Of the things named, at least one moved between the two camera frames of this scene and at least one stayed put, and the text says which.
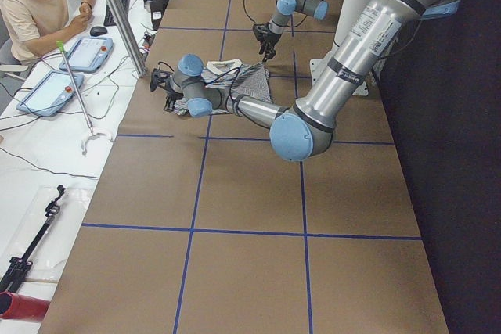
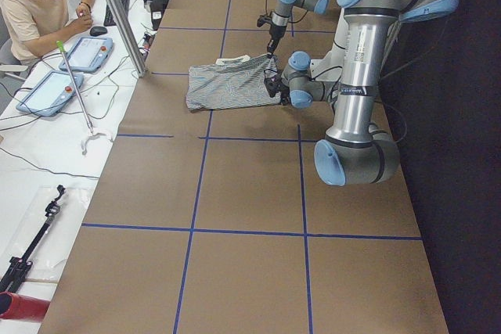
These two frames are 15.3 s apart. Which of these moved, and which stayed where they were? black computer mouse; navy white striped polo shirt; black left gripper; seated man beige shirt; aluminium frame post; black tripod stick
Moved: black left gripper; navy white striped polo shirt
Stayed: seated man beige shirt; black computer mouse; black tripod stick; aluminium frame post
